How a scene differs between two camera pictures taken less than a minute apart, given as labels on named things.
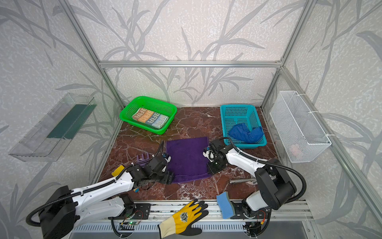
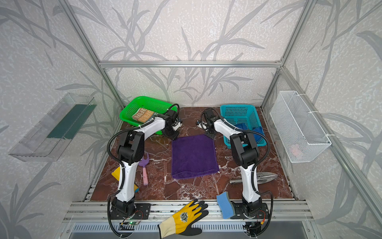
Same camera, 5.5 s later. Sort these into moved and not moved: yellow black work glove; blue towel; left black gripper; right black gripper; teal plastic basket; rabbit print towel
Moved: left black gripper; right black gripper
Not moved: blue towel; rabbit print towel; yellow black work glove; teal plastic basket
